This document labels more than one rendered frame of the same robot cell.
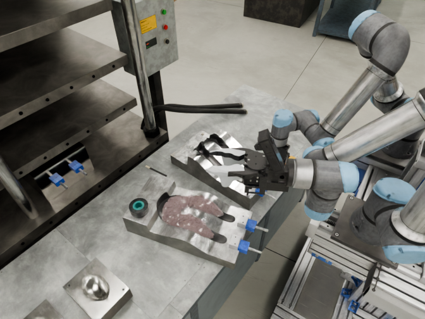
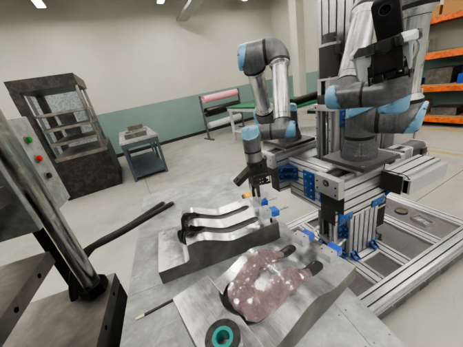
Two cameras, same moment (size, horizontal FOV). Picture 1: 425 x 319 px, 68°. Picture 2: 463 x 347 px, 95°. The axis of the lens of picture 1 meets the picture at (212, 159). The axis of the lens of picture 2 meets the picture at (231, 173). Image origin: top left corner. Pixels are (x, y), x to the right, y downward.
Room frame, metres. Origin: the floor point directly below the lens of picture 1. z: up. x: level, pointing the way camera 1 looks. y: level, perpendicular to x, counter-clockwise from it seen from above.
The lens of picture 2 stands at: (0.53, 0.49, 1.44)
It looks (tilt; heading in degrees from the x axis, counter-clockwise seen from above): 23 degrees down; 308
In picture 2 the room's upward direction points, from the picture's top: 11 degrees counter-clockwise
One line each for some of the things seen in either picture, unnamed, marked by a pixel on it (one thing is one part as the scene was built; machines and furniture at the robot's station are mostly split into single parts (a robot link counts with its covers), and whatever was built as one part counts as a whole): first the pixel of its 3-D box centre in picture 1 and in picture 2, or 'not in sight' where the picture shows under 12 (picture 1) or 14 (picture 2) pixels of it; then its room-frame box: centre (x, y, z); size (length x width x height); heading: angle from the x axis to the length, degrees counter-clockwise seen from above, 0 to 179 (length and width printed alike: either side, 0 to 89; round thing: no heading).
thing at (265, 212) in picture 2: (263, 191); (275, 211); (0.89, -0.23, 0.89); 0.13 x 0.05 x 0.05; 52
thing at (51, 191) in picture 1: (38, 151); not in sight; (1.18, 0.91, 0.87); 0.50 x 0.27 x 0.17; 52
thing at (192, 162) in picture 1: (223, 161); (214, 228); (1.11, -0.06, 0.87); 0.50 x 0.26 x 0.14; 52
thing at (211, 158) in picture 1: (224, 157); (215, 219); (1.09, -0.06, 0.92); 0.35 x 0.16 x 0.09; 52
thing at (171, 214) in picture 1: (190, 211); (266, 275); (0.78, 0.09, 0.90); 0.26 x 0.18 x 0.08; 69
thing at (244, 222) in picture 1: (253, 226); (308, 234); (0.73, -0.18, 0.86); 0.13 x 0.05 x 0.05; 69
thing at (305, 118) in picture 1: (305, 122); (258, 133); (1.01, -0.38, 1.21); 0.11 x 0.11 x 0.08; 18
